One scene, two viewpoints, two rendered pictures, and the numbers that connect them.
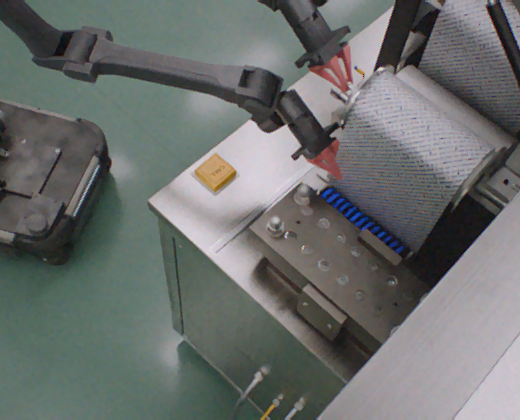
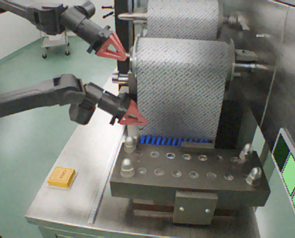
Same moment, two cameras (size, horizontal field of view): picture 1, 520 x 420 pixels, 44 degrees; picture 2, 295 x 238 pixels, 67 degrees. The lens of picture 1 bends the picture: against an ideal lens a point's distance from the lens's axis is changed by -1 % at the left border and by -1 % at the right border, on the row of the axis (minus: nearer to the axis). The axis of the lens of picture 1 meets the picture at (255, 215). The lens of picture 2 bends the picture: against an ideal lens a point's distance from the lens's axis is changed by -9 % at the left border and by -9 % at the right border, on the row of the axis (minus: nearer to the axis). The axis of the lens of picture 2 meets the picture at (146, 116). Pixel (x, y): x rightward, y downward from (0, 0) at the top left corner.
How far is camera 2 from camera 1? 0.75 m
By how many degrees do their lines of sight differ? 35
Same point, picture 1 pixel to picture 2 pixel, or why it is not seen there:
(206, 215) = (71, 204)
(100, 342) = not seen: outside the picture
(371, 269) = (203, 160)
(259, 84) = (68, 80)
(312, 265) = (169, 178)
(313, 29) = (90, 24)
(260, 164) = (86, 161)
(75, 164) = not seen: outside the picture
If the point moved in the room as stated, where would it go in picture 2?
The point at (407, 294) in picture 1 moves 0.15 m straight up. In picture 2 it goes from (232, 160) to (243, 113)
